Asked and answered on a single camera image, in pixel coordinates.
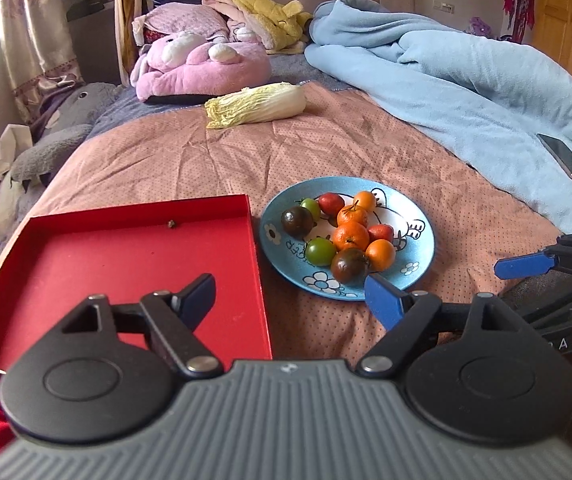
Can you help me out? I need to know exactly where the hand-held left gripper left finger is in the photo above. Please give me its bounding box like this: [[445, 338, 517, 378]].
[[58, 273, 225, 381]]

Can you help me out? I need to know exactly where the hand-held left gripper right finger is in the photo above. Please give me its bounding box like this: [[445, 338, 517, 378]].
[[356, 273, 523, 380]]

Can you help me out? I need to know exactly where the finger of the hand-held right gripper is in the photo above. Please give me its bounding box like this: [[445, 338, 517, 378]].
[[499, 274, 572, 324], [495, 232, 572, 280]]

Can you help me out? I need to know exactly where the round orange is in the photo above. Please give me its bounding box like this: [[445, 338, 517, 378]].
[[365, 239, 397, 272]]

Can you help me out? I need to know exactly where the dark purple tomato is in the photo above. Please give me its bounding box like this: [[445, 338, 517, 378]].
[[331, 247, 371, 284], [281, 206, 315, 239]]

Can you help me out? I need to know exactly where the blue cartoon plate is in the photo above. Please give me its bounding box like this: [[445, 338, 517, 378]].
[[259, 176, 436, 302]]

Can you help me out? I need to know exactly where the red tomato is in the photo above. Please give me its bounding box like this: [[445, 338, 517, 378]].
[[367, 224, 395, 244], [318, 193, 345, 216]]

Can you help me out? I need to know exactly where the mandarin with stem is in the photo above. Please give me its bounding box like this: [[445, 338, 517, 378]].
[[337, 205, 369, 228], [332, 221, 370, 252]]

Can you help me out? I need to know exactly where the large green tomato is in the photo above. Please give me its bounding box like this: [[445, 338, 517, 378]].
[[306, 237, 337, 267]]

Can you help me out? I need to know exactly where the red tray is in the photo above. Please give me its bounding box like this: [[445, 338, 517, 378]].
[[0, 194, 273, 375]]

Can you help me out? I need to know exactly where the smartphone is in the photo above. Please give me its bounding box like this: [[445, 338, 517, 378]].
[[536, 133, 572, 187]]

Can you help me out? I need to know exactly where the pink dotted bedspread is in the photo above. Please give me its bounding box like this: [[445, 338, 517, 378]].
[[0, 81, 572, 368]]

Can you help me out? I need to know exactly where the light blue fleece blanket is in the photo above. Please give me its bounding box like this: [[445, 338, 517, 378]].
[[305, 0, 572, 236]]

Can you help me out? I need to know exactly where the napa cabbage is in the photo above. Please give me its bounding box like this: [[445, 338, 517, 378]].
[[205, 83, 307, 130]]

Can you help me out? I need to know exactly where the pink plush toy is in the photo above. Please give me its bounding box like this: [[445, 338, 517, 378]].
[[130, 31, 273, 106]]

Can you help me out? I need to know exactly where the grey plush toy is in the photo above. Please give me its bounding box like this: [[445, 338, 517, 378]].
[[0, 81, 122, 311]]

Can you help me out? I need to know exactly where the white cloth bag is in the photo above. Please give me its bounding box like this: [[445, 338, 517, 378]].
[[0, 124, 34, 183]]

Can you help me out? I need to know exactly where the purple toy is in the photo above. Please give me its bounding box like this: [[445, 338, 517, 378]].
[[466, 16, 493, 37]]

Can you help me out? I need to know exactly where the grey bed sheet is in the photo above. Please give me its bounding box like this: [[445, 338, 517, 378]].
[[83, 52, 361, 138]]

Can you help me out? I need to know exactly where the red hanging ornament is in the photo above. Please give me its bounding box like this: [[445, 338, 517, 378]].
[[502, 0, 537, 45]]

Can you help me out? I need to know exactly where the yellow plush garment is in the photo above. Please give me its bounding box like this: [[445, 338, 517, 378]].
[[221, 0, 311, 55]]

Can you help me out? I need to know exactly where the wooden pole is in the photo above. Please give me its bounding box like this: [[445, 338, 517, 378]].
[[114, 0, 141, 76]]

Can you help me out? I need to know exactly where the pink printed cloth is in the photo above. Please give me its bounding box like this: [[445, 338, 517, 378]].
[[202, 0, 267, 43]]

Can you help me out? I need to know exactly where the floral curtain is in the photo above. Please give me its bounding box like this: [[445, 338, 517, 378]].
[[0, 0, 86, 111]]

